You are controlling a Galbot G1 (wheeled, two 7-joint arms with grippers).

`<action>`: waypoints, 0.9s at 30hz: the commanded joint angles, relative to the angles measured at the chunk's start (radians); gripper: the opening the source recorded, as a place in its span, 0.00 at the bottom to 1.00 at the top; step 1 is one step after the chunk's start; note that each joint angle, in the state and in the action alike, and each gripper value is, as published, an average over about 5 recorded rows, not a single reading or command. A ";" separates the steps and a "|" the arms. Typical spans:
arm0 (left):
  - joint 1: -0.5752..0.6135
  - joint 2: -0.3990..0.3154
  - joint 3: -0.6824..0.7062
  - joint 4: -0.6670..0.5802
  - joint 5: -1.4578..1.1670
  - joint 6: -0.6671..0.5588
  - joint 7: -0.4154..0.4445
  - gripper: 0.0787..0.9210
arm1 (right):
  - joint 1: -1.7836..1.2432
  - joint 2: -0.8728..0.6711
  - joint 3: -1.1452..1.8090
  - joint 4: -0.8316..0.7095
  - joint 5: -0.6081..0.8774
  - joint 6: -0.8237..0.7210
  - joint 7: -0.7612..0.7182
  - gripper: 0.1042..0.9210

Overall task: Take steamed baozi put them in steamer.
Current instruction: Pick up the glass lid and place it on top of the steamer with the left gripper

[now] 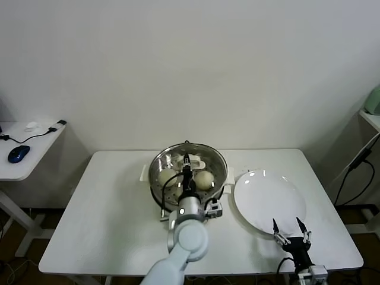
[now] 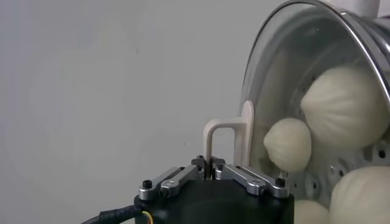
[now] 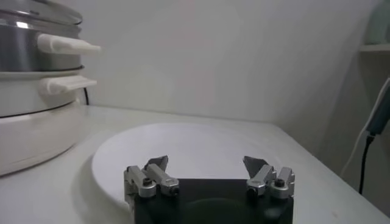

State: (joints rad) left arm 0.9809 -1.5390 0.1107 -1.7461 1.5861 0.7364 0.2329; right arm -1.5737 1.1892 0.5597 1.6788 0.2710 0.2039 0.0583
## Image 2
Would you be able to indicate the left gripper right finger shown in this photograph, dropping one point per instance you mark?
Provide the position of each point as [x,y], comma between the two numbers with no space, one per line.
[250,179]

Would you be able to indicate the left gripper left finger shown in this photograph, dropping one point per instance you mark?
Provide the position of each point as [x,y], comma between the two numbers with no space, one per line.
[176,179]

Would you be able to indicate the glass pot lid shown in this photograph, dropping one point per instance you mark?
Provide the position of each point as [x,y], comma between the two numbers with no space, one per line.
[243,134]

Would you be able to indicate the white steamed baozi bun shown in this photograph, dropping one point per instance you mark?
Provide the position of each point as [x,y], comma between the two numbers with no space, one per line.
[310,213]
[344,106]
[288,144]
[361,196]

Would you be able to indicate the stainless steel steamer basket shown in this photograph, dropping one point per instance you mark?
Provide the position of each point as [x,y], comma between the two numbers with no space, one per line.
[382,39]

